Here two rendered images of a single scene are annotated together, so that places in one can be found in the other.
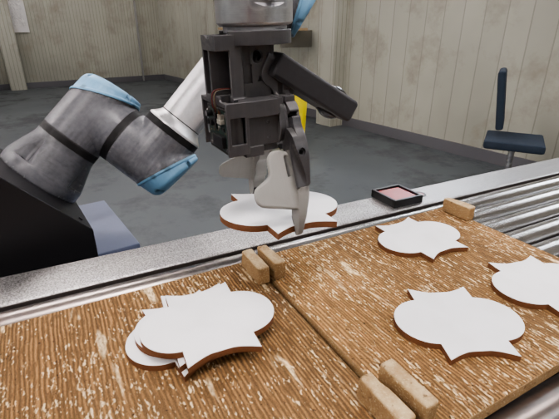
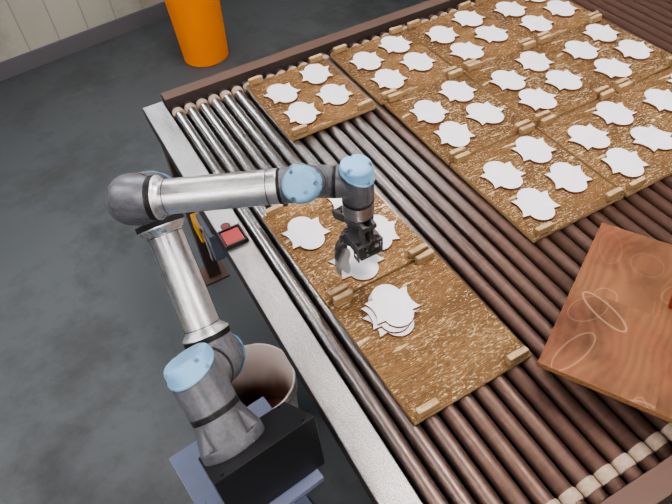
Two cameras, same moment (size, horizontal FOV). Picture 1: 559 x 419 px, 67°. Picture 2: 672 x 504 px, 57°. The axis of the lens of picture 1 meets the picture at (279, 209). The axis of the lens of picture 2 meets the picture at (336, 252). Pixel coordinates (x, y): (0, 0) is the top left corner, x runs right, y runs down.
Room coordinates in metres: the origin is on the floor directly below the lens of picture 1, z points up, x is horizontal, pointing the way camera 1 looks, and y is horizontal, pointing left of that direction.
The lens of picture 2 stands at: (0.45, 1.08, 2.28)
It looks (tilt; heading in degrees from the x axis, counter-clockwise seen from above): 47 degrees down; 273
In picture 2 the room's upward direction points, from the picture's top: 6 degrees counter-clockwise
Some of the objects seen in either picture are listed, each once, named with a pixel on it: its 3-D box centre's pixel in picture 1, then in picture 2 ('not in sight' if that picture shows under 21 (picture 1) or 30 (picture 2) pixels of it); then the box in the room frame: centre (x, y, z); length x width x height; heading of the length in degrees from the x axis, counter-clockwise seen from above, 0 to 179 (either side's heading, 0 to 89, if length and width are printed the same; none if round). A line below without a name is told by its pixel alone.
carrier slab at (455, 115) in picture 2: not in sight; (455, 112); (0.08, -0.78, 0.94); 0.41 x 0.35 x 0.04; 117
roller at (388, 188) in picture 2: not in sight; (409, 210); (0.29, -0.34, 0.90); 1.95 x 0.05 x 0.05; 117
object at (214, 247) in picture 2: not in sight; (217, 234); (0.94, -0.43, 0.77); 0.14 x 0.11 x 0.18; 117
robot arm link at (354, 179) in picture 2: not in sight; (355, 181); (0.45, 0.03, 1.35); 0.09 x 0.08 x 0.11; 173
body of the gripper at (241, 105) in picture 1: (251, 93); (361, 231); (0.45, 0.03, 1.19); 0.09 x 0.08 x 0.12; 118
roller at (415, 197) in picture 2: not in sight; (422, 204); (0.25, -0.36, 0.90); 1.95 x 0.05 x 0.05; 117
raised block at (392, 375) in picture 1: (406, 391); (418, 250); (0.29, -0.12, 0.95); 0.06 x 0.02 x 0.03; 29
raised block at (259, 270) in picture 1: (254, 266); (343, 297); (0.51, 0.03, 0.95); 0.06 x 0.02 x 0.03; 28
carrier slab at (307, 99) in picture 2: not in sight; (308, 93); (0.61, -0.97, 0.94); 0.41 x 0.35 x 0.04; 117
